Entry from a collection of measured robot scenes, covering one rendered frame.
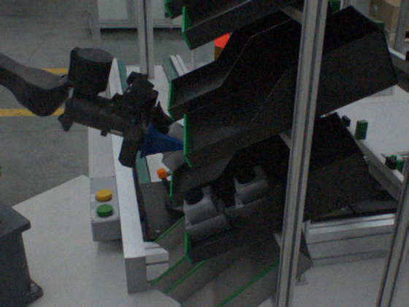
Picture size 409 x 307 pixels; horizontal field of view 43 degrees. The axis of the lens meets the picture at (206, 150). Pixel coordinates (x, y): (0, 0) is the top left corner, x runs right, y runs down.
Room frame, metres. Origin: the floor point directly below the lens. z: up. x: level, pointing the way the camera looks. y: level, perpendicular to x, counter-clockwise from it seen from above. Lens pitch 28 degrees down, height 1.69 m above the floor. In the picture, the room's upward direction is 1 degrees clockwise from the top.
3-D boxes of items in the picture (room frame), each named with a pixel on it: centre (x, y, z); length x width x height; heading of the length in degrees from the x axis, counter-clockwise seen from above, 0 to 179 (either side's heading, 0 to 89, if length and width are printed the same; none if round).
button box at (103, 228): (1.11, 0.26, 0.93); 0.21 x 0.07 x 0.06; 12
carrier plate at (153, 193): (1.07, 0.03, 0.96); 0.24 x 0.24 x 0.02; 12
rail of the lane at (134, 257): (1.31, 0.24, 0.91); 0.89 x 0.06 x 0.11; 12
